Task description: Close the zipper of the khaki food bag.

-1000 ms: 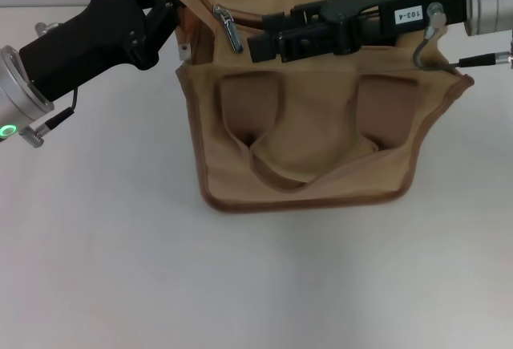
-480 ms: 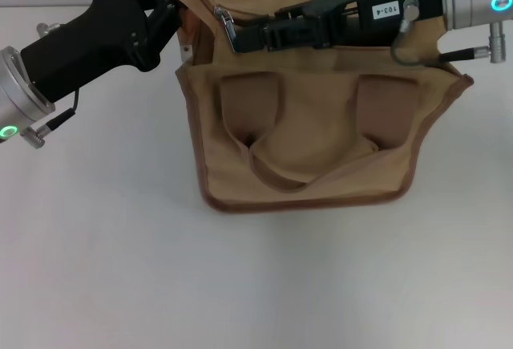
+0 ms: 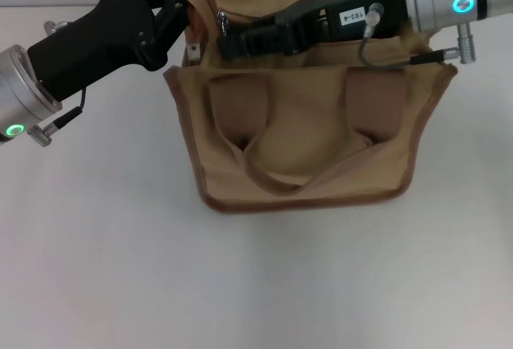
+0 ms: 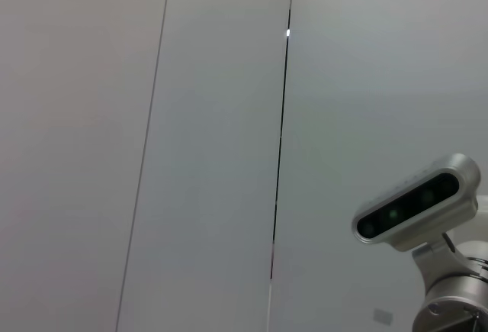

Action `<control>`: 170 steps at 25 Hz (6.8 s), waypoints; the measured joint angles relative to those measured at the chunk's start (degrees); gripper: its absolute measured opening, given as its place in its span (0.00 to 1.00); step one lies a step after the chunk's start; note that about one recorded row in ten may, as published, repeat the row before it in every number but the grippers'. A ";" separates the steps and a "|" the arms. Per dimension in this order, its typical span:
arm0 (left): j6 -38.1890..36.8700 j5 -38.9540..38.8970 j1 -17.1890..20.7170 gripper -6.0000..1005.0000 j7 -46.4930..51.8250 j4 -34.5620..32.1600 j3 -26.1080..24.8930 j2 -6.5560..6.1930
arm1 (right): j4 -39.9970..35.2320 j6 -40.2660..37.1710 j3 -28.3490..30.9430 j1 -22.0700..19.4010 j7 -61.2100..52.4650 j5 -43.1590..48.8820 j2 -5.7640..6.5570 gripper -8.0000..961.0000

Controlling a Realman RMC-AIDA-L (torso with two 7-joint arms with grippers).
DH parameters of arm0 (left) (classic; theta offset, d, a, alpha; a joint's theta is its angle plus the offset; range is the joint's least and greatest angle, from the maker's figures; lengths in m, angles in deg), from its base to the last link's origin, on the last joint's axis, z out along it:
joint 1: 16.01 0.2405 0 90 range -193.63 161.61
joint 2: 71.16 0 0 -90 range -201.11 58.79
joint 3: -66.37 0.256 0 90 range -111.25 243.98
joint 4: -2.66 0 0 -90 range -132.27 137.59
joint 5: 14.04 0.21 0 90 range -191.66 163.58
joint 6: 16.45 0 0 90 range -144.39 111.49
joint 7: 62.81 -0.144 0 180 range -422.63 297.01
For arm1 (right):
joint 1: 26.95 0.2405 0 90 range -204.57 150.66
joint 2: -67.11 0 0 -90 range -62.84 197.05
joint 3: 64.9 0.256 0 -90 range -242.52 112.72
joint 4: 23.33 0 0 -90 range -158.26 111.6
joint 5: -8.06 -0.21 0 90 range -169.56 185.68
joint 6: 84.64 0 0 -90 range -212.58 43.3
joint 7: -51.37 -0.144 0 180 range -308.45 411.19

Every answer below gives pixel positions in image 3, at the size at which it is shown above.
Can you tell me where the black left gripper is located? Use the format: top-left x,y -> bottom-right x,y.
26,0 -> 200,101

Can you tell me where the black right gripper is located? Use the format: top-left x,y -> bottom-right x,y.
217,0 -> 414,61

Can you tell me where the silver metal zipper pull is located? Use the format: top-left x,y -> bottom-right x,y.
216,10 -> 232,40

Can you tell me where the khaki canvas food bag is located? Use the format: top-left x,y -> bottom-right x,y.
164,0 -> 458,214

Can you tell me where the right arm grey connector cable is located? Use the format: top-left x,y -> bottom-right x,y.
357,2 -> 477,71

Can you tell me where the arm grey connector cable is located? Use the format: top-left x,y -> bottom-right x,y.
357,2 -> 477,71
26,19 -> 88,148

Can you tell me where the left arm grey connector cable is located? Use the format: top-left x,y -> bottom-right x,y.
26,19 -> 88,148

